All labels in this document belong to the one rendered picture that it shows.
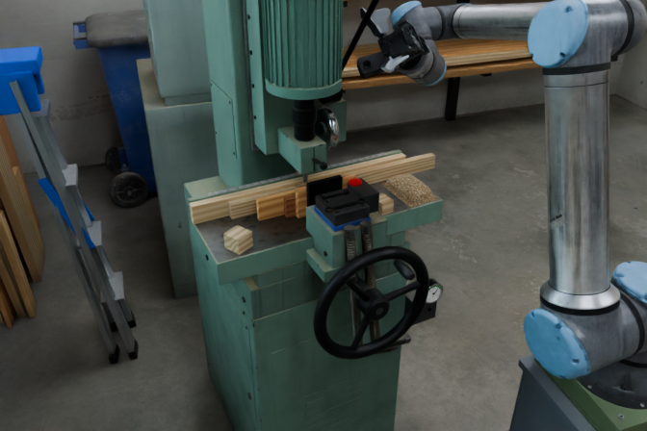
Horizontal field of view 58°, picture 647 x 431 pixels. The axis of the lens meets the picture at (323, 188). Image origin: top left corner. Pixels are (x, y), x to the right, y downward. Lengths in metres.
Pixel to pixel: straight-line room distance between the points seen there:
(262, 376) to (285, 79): 0.74
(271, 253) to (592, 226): 0.66
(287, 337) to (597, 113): 0.87
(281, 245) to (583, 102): 0.68
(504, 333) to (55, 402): 1.70
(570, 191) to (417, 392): 1.24
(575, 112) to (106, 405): 1.80
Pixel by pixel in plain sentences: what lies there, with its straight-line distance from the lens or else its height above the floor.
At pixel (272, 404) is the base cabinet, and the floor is 0.41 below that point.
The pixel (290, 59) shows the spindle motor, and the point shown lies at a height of 1.29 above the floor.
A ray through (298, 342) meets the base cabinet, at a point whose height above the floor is 0.59.
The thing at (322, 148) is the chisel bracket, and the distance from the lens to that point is 1.39.
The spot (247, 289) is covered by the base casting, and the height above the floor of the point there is 0.80.
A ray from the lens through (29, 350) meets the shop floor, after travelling 2.61.
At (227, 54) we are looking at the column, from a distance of 1.50.
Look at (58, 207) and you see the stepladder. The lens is 2.05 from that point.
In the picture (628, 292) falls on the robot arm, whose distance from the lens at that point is 1.37.
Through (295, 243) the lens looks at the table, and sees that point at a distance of 1.33.
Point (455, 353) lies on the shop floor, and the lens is 2.39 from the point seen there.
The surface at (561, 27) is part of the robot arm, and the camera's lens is 1.12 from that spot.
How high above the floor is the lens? 1.65
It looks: 29 degrees down
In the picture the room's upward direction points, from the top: straight up
